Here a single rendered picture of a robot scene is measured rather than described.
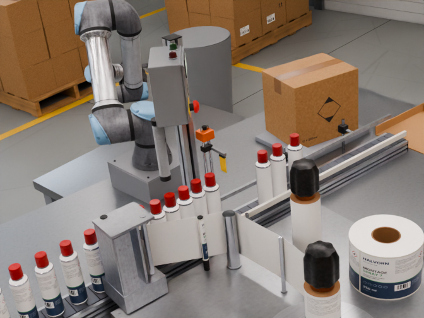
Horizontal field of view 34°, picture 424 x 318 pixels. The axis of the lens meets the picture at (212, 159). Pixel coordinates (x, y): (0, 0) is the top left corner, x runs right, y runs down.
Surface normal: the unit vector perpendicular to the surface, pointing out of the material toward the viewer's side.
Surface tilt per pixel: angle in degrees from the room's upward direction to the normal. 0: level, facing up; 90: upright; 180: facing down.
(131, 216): 0
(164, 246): 90
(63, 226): 0
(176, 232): 90
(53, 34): 90
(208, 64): 93
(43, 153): 0
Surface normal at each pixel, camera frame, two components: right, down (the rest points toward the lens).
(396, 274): 0.04, 0.48
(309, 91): 0.46, 0.39
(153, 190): 0.72, 0.27
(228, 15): -0.65, 0.42
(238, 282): -0.10, -0.87
